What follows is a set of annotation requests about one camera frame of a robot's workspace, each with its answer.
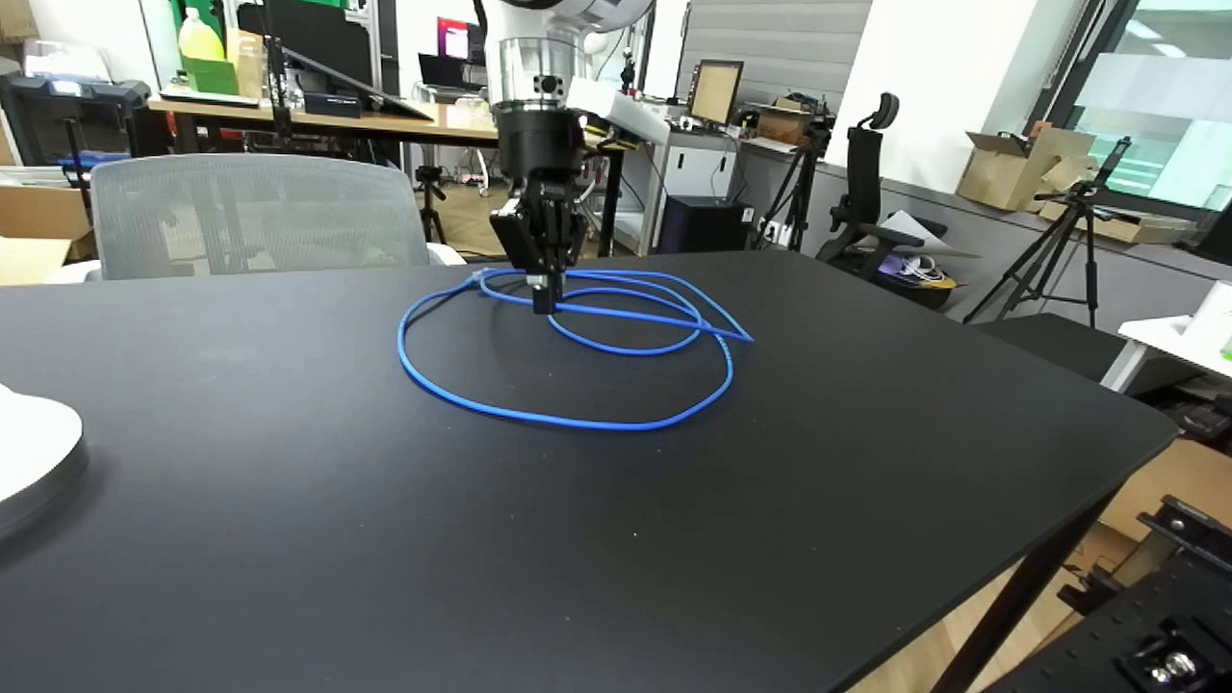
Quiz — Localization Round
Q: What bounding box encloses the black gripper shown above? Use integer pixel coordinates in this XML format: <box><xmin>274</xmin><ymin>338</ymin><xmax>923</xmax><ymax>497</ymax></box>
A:
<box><xmin>491</xmin><ymin>98</ymin><xmax>596</xmax><ymax>321</ymax></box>

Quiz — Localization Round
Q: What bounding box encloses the blue ethernet cord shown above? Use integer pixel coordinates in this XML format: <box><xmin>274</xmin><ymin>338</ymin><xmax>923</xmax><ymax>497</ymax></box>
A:
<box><xmin>392</xmin><ymin>263</ymin><xmax>758</xmax><ymax>435</ymax></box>

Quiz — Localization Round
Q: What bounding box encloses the small black tripod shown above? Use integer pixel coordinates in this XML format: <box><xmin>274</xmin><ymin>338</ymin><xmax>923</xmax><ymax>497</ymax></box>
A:
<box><xmin>408</xmin><ymin>162</ymin><xmax>453</xmax><ymax>245</ymax></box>

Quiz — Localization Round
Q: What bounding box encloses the white cabinet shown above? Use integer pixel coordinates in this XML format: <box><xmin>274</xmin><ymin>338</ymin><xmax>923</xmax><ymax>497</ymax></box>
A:
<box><xmin>655</xmin><ymin>130</ymin><xmax>747</xmax><ymax>259</ymax></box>

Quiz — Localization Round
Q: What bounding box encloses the long wooden table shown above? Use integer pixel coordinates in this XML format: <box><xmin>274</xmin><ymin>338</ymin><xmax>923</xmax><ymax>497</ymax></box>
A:
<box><xmin>142</xmin><ymin>92</ymin><xmax>637</xmax><ymax>263</ymax></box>

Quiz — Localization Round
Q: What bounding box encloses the monitor with pink screen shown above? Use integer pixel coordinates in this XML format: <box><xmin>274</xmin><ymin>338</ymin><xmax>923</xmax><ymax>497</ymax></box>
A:
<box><xmin>421</xmin><ymin>13</ymin><xmax>494</xmax><ymax>92</ymax></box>

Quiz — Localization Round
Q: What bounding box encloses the framed picture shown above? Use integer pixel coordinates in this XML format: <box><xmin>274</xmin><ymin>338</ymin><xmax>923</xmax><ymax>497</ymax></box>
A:
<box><xmin>686</xmin><ymin>56</ymin><xmax>750</xmax><ymax>130</ymax></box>

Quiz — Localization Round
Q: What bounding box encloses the grey chair back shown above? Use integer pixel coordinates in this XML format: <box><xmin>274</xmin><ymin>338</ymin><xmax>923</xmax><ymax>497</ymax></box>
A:
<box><xmin>85</xmin><ymin>150</ymin><xmax>435</xmax><ymax>280</ymax></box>

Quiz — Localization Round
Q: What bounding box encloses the black office chair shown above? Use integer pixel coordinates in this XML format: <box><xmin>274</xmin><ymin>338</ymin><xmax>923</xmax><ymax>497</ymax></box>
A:
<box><xmin>817</xmin><ymin>87</ymin><xmax>954</xmax><ymax>307</ymax></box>

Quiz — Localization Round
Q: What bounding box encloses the green and yellow poster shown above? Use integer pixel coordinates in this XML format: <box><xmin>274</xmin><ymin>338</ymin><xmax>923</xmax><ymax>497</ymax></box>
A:
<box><xmin>135</xmin><ymin>0</ymin><xmax>249</xmax><ymax>104</ymax></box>

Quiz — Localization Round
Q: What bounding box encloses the cardboard box with flaps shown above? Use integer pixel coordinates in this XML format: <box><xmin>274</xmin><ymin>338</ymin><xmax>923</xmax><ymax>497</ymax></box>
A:
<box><xmin>950</xmin><ymin>119</ymin><xmax>1099</xmax><ymax>217</ymax></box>

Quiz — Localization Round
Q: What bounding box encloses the black storage bin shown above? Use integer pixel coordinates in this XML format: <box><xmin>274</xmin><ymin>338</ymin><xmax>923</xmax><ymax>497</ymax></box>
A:
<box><xmin>0</xmin><ymin>68</ymin><xmax>158</xmax><ymax>168</ymax></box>

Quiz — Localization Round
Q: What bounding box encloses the large cardboard box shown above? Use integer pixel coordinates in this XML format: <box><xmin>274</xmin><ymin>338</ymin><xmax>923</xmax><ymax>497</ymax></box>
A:
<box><xmin>0</xmin><ymin>181</ymin><xmax>106</xmax><ymax>289</ymax></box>

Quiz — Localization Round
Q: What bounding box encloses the tall black tripod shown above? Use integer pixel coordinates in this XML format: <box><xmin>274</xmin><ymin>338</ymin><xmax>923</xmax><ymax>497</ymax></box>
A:
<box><xmin>963</xmin><ymin>130</ymin><xmax>1144</xmax><ymax>330</ymax></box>

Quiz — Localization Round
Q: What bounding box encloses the clear acrylic plate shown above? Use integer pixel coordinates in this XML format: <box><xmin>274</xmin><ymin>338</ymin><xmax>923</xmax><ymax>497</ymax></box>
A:
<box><xmin>0</xmin><ymin>381</ymin><xmax>90</xmax><ymax>518</ymax></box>

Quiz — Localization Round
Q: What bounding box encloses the black table leg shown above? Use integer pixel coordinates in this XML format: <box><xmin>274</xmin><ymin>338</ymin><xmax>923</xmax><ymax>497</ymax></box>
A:
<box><xmin>927</xmin><ymin>507</ymin><xmax>1110</xmax><ymax>693</ymax></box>

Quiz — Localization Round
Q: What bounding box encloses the white side table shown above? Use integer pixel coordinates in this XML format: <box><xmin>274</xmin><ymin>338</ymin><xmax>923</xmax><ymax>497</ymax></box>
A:
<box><xmin>1099</xmin><ymin>277</ymin><xmax>1232</xmax><ymax>398</ymax></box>

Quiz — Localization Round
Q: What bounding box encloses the black metal rail frame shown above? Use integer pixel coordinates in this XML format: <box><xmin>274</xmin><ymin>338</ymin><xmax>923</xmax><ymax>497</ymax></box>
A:
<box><xmin>981</xmin><ymin>489</ymin><xmax>1232</xmax><ymax>693</ymax></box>

